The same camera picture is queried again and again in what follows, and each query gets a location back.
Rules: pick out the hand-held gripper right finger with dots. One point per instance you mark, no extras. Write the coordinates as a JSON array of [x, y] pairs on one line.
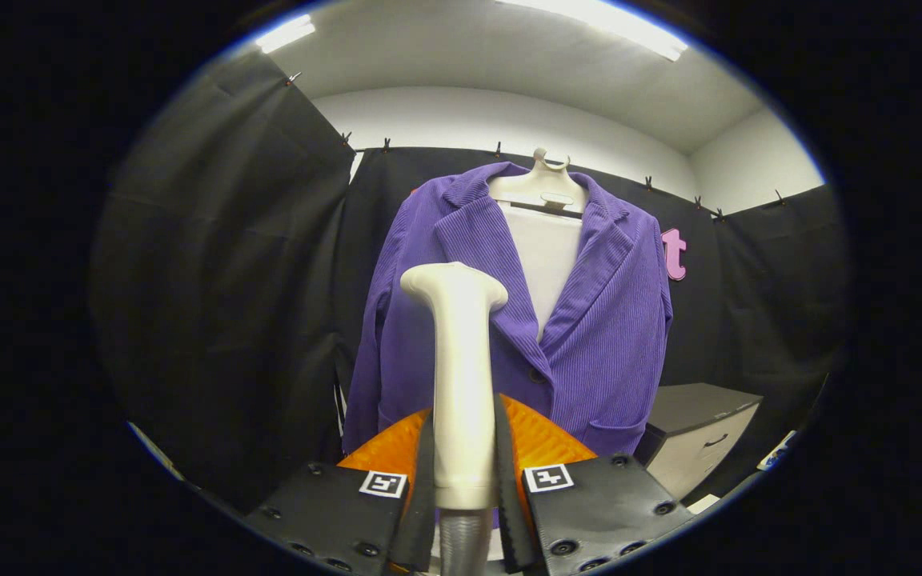
[[509, 512]]

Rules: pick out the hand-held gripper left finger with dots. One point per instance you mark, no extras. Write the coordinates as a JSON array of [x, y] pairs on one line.
[[425, 512]]

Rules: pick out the white garment steamer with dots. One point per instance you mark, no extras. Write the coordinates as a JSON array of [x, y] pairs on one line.
[[461, 384]]

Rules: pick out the white garment stand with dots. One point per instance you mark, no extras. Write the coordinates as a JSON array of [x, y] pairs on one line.
[[549, 256]]

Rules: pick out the white paper sheet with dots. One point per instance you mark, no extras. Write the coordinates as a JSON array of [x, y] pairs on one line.
[[703, 504]]

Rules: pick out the grey-topped drawer cabinet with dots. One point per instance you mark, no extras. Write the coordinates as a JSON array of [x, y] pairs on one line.
[[693, 404]]

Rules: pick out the white tray with colourful items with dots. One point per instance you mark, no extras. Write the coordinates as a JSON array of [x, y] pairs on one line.
[[777, 452]]

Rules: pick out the patterned cloth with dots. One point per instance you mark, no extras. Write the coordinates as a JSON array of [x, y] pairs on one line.
[[153, 450]]

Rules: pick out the black backdrop cloth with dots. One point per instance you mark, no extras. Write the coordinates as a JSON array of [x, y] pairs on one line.
[[229, 280]]

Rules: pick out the cream plastic hanger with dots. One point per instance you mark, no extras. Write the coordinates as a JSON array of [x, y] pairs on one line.
[[541, 188]]

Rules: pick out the narrow ceiling light panel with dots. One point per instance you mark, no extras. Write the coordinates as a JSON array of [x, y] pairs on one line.
[[285, 34]]

